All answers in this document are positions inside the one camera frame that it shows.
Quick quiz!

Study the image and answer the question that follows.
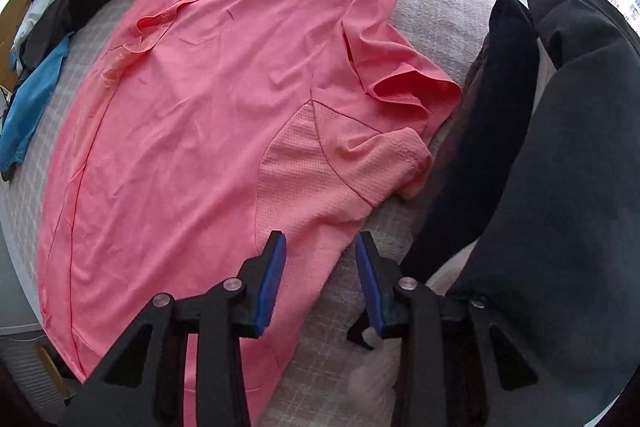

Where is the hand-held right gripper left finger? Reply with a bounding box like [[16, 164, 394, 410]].
[[57, 231, 288, 427]]

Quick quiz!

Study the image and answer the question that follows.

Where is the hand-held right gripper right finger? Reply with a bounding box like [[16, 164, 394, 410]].
[[346, 231, 586, 427]]

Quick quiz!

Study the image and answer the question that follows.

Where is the pink t-shirt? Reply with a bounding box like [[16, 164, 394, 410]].
[[36, 0, 463, 427]]

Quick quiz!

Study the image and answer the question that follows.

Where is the dark grey folded garment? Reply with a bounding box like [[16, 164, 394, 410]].
[[440, 0, 640, 427]]

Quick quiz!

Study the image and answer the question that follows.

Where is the pink plaid blanket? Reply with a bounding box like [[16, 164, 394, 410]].
[[0, 0, 531, 427]]

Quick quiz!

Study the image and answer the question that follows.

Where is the blue pinstriped garment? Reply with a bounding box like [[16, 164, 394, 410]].
[[0, 32, 76, 174]]

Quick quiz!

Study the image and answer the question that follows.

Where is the dark grey crumpled garment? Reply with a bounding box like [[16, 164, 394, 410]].
[[20, 0, 76, 72]]

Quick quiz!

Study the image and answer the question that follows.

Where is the white crumpled garment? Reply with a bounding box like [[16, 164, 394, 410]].
[[10, 0, 75, 72]]

